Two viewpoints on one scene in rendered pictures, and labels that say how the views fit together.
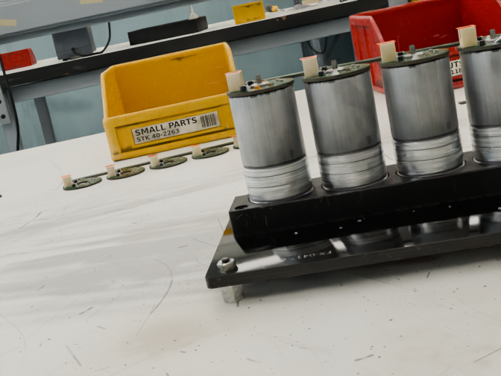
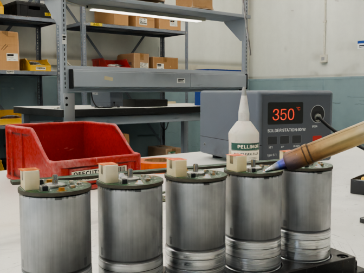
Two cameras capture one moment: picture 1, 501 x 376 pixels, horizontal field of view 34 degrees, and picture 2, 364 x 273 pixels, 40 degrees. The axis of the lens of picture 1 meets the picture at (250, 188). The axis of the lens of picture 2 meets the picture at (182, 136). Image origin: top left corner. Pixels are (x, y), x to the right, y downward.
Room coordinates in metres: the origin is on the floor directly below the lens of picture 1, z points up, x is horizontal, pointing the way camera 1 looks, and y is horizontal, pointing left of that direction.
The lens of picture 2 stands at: (0.13, 0.05, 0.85)
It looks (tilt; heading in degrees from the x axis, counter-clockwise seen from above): 5 degrees down; 324
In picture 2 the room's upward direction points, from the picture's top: straight up
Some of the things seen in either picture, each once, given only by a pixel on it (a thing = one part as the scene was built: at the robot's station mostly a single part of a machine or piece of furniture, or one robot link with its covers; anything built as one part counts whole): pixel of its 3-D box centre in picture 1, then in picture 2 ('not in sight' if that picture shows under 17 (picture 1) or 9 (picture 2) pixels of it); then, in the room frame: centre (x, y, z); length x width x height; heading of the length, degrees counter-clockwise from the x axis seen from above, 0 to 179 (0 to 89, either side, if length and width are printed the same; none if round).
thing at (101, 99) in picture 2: not in sight; (106, 99); (2.79, -1.33, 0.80); 0.15 x 0.12 x 0.10; 21
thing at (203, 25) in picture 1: (168, 30); not in sight; (2.81, 0.16, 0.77); 0.24 x 0.16 x 0.04; 78
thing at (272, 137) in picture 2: not in sight; (262, 125); (0.62, -0.44, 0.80); 0.15 x 0.12 x 0.10; 169
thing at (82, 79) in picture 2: not in sight; (168, 82); (2.65, -1.67, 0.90); 1.30 x 0.06 x 0.12; 92
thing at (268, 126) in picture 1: (272, 150); (56, 254); (0.30, -0.01, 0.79); 0.02 x 0.02 x 0.05
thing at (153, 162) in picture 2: not in sight; (158, 164); (0.64, -0.28, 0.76); 0.06 x 0.06 x 0.01
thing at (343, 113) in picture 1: (347, 136); (130, 243); (0.29, -0.04, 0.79); 0.02 x 0.02 x 0.05
